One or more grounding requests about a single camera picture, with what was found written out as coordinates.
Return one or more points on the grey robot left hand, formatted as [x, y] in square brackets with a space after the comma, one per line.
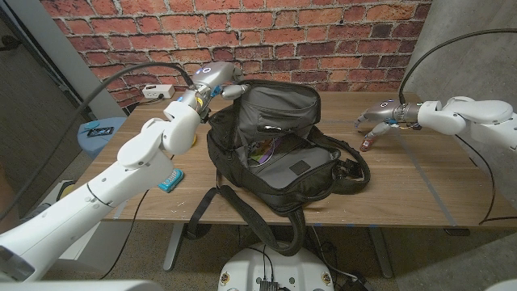
[218, 77]

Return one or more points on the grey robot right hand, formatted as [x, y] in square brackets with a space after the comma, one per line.
[383, 112]

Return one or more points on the small red item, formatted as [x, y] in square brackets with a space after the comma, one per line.
[366, 144]

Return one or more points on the black backpack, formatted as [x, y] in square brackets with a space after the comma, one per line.
[282, 178]

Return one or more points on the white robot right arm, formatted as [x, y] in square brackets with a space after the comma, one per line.
[464, 117]

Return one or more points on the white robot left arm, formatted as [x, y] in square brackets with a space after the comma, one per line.
[133, 169]

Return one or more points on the white power strip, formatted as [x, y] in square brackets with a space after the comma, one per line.
[155, 91]

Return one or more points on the colourful printed booklet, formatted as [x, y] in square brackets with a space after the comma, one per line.
[262, 154]

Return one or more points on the black phone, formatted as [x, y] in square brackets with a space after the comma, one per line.
[100, 132]

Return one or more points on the blue stool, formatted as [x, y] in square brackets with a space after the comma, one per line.
[101, 145]

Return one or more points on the grey table leg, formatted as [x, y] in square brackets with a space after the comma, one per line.
[381, 254]
[173, 246]

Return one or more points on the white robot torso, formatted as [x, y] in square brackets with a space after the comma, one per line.
[278, 266]

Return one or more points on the brick wall print backdrop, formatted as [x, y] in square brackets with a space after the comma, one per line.
[282, 40]

